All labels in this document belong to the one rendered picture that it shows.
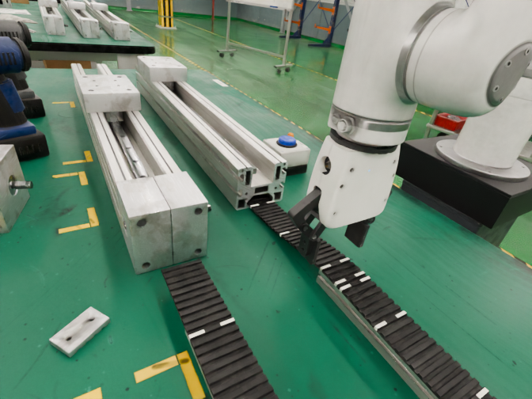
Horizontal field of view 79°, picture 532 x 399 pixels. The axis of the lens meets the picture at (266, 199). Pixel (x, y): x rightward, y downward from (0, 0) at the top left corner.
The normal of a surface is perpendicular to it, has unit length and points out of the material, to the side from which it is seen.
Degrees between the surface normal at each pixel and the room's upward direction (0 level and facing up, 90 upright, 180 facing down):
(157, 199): 0
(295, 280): 0
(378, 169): 88
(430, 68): 97
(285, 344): 0
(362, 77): 90
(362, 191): 90
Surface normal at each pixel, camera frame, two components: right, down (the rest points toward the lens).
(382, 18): -0.66, 0.31
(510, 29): 0.05, 0.45
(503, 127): -0.49, 0.40
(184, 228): 0.50, 0.51
